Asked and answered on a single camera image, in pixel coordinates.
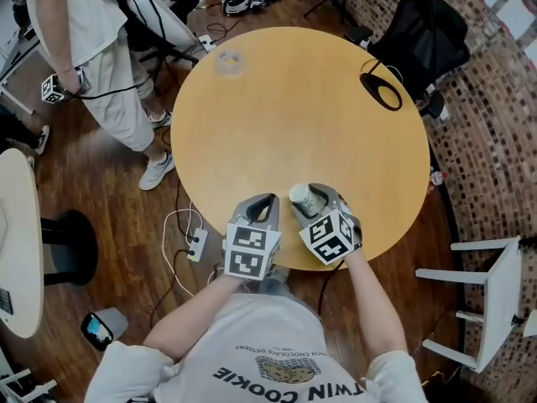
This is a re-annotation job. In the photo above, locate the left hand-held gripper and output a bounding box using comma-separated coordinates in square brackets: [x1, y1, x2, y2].
[223, 192, 282, 281]

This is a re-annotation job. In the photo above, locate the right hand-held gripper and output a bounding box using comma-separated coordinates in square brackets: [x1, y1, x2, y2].
[291, 182, 362, 266]

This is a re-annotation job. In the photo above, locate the white cable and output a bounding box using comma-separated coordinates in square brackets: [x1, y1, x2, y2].
[161, 201, 205, 298]

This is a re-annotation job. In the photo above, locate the white desk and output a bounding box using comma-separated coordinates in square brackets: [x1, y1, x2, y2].
[0, 35, 41, 116]

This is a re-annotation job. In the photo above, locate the black round table base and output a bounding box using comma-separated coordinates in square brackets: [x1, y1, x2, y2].
[39, 209, 100, 287]

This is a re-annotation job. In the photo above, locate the person's white printed t-shirt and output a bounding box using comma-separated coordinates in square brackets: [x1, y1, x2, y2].
[83, 292, 430, 403]

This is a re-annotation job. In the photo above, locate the white round side table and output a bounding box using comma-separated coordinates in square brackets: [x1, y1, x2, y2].
[0, 148, 45, 340]

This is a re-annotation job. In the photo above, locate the black ring stand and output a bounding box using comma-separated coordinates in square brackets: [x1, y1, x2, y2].
[359, 58, 404, 113]

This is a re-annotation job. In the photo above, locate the grey device with screen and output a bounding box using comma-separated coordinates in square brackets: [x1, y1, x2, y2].
[80, 306, 129, 353]

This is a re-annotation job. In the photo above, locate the person's left forearm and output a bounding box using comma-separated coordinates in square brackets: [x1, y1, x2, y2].
[142, 272, 249, 363]

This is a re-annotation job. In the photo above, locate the black cable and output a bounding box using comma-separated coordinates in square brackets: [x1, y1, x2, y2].
[149, 248, 198, 331]

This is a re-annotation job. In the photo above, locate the white printed paper cup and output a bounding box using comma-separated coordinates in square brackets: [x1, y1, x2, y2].
[288, 182, 329, 220]

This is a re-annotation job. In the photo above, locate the person's right forearm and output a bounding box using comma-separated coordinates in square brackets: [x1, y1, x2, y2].
[342, 248, 410, 368]

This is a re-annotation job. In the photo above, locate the clear plastic container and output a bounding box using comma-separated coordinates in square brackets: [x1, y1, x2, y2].
[213, 49, 248, 80]

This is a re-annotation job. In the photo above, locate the white wooden stool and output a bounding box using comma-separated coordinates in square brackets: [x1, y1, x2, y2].
[414, 236, 524, 374]

